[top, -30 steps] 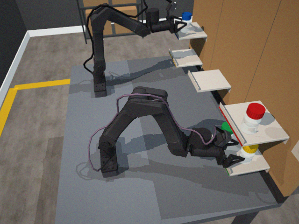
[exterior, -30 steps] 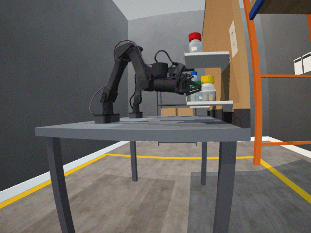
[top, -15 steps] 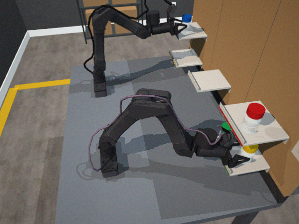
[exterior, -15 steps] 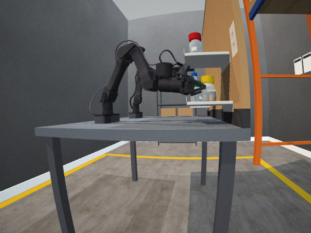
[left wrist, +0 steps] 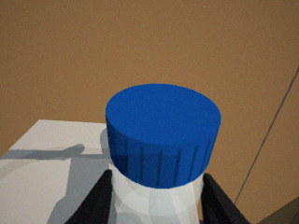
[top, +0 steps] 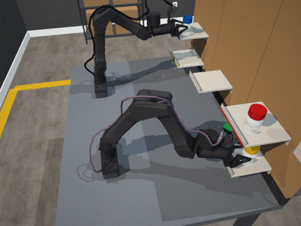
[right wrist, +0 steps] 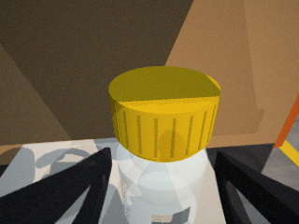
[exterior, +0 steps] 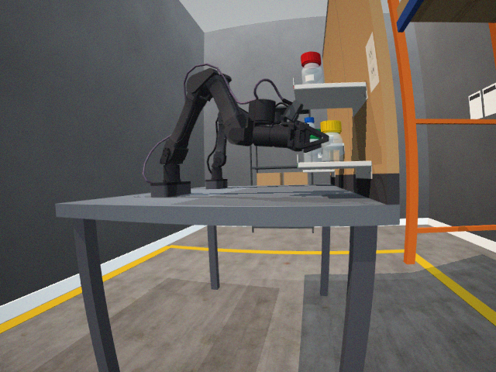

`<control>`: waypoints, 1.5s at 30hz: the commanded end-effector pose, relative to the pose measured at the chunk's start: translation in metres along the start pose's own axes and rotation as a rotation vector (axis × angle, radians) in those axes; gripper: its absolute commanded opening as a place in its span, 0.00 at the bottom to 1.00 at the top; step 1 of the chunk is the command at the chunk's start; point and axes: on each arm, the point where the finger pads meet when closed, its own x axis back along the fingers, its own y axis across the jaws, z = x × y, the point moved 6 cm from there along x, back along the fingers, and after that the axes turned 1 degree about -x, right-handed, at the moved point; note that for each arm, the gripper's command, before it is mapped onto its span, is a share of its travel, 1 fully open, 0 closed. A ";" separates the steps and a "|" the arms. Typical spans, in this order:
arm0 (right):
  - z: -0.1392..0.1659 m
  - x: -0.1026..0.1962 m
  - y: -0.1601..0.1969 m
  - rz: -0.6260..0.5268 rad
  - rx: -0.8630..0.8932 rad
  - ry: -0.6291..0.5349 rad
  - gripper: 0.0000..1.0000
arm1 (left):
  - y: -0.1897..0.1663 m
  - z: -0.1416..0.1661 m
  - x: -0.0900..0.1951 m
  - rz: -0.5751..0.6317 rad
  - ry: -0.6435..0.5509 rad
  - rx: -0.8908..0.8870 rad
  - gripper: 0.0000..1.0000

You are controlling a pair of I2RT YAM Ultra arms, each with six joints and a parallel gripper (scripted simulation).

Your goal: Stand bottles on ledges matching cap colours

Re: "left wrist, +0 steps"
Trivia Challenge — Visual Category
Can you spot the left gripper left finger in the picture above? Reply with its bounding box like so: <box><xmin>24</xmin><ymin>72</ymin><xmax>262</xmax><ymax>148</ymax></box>
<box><xmin>65</xmin><ymin>169</ymin><xmax>112</xmax><ymax>224</ymax></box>

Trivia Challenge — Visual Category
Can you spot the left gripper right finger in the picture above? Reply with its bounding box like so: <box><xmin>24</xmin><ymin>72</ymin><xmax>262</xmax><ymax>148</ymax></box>
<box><xmin>201</xmin><ymin>174</ymin><xmax>250</xmax><ymax>224</ymax></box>

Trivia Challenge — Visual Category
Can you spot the white bottle with blue cap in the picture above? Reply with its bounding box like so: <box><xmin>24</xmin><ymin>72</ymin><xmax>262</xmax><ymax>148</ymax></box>
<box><xmin>106</xmin><ymin>83</ymin><xmax>221</xmax><ymax>224</ymax></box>

